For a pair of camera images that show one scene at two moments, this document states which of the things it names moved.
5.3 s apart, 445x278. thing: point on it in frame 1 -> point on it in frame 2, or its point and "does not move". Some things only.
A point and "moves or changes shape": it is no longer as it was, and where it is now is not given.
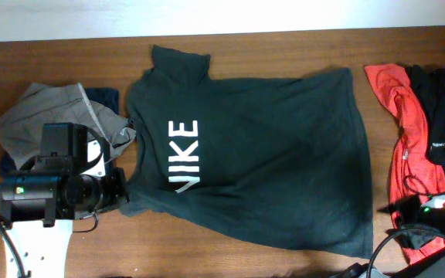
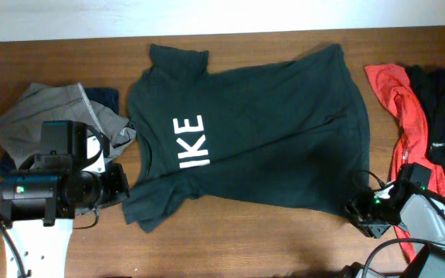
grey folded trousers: x=19 y=128 does not move
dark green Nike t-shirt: x=280 y=157 moves or changes shape
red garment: x=413 y=173 does not move
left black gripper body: x=113 y=188 does not move
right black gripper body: x=415 y=215 -> x=372 y=215
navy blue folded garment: x=109 y=96 does not move
